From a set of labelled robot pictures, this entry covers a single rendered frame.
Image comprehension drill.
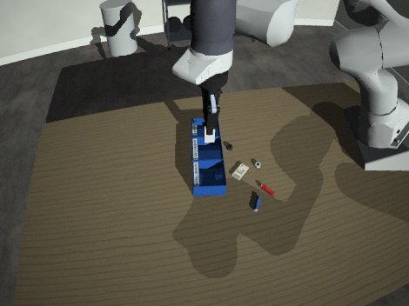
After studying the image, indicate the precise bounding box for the blue three-compartment bin rack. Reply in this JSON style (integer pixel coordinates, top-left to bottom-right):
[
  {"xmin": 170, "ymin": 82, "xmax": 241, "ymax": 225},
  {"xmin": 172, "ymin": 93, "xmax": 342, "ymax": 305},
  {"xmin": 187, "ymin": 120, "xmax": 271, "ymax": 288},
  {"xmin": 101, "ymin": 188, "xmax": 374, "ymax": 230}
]
[{"xmin": 191, "ymin": 118, "xmax": 226, "ymax": 196}]

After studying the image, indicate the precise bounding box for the white domino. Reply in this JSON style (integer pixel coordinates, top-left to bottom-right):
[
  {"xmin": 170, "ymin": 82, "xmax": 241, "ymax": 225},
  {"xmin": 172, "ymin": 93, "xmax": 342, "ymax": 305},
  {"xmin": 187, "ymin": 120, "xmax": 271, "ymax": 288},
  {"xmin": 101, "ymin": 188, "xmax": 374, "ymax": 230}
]
[{"xmin": 231, "ymin": 163, "xmax": 249, "ymax": 180}]

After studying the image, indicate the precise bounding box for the red battery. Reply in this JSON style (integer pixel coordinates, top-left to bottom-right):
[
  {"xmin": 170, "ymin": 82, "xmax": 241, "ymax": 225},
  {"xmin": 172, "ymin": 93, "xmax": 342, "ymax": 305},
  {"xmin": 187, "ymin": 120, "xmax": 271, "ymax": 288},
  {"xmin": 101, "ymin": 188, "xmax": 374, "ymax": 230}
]
[{"xmin": 260, "ymin": 184, "xmax": 275, "ymax": 196}]

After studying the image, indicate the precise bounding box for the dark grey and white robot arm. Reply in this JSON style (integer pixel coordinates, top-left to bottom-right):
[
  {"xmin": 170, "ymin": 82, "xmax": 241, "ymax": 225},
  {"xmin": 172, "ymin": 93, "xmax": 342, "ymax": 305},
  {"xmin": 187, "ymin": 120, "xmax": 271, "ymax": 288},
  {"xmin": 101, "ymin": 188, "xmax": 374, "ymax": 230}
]
[{"xmin": 172, "ymin": 0, "xmax": 409, "ymax": 149}]

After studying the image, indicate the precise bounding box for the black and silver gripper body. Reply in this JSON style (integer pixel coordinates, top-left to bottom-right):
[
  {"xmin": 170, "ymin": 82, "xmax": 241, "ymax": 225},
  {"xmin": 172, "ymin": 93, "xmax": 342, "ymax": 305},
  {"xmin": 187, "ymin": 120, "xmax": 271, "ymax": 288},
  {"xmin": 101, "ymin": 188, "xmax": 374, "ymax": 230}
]
[{"xmin": 198, "ymin": 70, "xmax": 228, "ymax": 103}]

